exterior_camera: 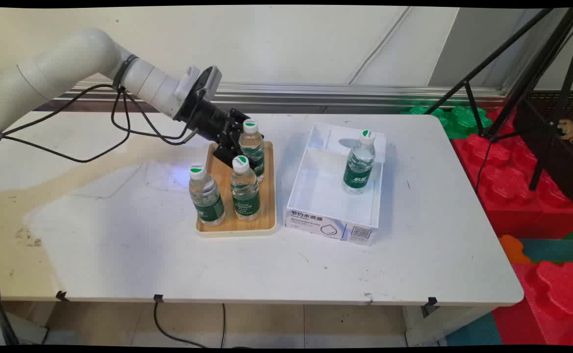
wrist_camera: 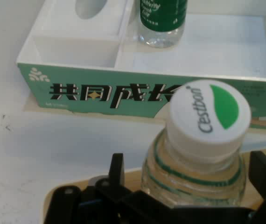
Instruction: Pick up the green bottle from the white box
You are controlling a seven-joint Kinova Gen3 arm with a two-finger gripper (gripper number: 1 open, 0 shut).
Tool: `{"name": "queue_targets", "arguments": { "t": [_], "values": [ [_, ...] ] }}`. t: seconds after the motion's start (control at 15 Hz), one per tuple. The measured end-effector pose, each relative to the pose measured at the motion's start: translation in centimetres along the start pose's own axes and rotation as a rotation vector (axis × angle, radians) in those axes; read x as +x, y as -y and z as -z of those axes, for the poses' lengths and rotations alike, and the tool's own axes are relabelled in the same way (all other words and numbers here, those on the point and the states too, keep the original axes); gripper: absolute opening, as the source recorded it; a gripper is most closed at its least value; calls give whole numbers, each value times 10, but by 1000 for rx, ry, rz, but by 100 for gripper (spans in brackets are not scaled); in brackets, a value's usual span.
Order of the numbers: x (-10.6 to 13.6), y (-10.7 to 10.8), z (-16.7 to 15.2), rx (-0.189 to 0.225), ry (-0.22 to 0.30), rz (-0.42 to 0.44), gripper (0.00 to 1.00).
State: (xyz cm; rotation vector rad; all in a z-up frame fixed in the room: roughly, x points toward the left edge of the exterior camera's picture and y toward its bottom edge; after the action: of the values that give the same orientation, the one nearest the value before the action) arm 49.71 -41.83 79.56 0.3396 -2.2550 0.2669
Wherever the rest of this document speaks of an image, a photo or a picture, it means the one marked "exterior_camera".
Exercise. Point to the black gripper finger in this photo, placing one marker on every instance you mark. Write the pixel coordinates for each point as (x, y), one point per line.
(225, 152)
(235, 120)

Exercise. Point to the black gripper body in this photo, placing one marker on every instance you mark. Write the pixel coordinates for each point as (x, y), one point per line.
(203, 117)

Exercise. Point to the Cestbon water bottle green label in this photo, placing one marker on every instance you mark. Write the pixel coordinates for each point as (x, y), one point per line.
(208, 201)
(245, 196)
(253, 147)
(359, 166)

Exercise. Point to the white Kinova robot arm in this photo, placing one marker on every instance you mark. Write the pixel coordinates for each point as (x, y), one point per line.
(70, 59)

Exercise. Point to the wooden tray with cream rim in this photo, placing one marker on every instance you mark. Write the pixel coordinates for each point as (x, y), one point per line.
(269, 206)

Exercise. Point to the white printed cardboard box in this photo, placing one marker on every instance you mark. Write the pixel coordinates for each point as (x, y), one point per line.
(315, 196)

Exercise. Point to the green foam block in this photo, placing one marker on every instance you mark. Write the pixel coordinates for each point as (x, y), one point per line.
(455, 125)

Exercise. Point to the white table leg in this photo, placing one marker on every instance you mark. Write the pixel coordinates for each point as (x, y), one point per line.
(423, 326)

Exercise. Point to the red foam block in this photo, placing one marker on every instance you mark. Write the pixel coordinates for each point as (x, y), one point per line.
(556, 294)
(507, 196)

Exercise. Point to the orange foam piece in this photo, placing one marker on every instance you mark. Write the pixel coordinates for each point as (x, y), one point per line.
(511, 247)

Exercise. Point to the black tripod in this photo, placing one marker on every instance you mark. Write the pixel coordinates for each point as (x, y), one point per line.
(541, 61)

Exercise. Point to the dark brown cabinet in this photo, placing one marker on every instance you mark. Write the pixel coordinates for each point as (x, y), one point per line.
(560, 166)

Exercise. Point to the small brown animal toy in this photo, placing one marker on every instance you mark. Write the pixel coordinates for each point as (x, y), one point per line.
(568, 130)

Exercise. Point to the teal foam mat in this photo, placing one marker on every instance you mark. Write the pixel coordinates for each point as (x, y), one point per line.
(556, 250)

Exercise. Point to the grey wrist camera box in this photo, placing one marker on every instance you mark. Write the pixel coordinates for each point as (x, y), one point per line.
(210, 81)

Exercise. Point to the silver aluminium wall rail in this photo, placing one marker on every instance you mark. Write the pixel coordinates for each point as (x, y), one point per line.
(315, 93)

